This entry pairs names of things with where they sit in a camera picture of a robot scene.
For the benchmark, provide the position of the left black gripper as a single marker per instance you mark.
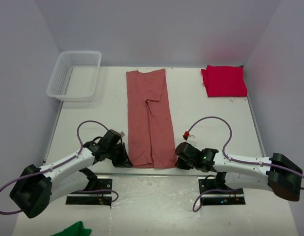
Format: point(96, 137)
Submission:
point(124, 160)

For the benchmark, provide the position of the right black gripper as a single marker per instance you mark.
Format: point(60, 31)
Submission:
point(180, 164)

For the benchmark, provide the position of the salmon pink t shirt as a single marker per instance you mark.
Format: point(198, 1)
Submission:
point(150, 131)

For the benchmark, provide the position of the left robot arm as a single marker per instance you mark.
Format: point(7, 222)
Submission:
point(39, 186)

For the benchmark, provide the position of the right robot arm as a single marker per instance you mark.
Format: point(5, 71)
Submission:
point(277, 174)

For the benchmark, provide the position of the folded red t shirt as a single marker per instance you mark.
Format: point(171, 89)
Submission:
point(224, 81)

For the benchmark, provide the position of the green cloth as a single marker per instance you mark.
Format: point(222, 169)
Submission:
point(77, 229)

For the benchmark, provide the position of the white plastic basket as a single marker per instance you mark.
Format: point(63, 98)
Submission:
point(74, 77)

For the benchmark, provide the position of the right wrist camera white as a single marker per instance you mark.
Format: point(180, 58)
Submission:
point(187, 135)

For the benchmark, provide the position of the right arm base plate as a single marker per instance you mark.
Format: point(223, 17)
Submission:
point(218, 198)

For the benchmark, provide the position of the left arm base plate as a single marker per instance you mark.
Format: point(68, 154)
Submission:
point(97, 193)

